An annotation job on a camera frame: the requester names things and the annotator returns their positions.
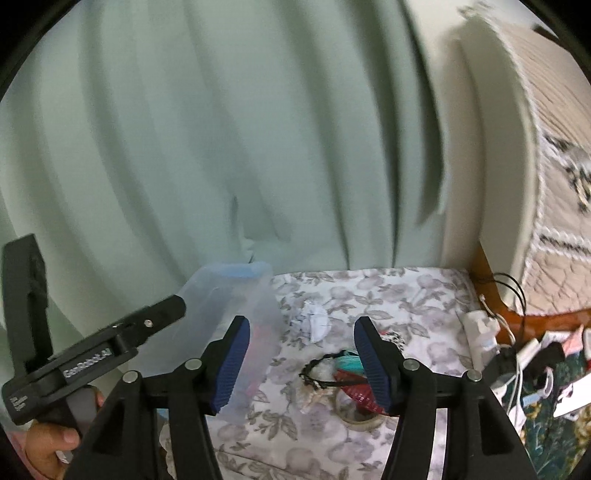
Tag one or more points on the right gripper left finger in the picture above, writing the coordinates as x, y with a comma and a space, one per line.
122, 442

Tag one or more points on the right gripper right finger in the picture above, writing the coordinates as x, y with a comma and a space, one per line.
481, 441

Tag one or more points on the tape roll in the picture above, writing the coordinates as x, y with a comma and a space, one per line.
353, 416

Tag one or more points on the red fan-shaped item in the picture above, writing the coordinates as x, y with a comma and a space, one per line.
357, 388

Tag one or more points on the white paper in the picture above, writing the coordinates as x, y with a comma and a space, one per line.
311, 324

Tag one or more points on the person's left hand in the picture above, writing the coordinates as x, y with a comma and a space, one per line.
43, 442

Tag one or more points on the white power strip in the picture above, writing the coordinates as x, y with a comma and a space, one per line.
481, 331

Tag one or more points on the black white patterned scrunchie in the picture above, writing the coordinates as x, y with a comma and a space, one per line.
395, 338

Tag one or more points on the floral bed sheet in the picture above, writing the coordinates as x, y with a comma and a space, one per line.
302, 422

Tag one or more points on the black headband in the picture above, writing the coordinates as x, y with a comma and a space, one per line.
319, 372

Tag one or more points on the clear plastic storage bin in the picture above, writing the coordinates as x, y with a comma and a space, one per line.
231, 306

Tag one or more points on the green curtain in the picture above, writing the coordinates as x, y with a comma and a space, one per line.
141, 140

